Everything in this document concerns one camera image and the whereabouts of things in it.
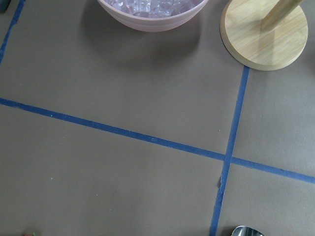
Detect clear ice cubes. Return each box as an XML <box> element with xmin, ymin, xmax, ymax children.
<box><xmin>105</xmin><ymin>0</ymin><xmax>201</xmax><ymax>18</ymax></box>

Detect metal ice scoop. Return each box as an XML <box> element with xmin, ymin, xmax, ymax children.
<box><xmin>231</xmin><ymin>226</ymin><xmax>264</xmax><ymax>236</ymax></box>

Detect folded grey cloth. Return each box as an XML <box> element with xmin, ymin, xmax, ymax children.
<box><xmin>0</xmin><ymin>0</ymin><xmax>11</xmax><ymax>13</ymax></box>

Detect pink bowl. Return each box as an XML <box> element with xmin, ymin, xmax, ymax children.
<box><xmin>97</xmin><ymin>0</ymin><xmax>208</xmax><ymax>32</ymax></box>

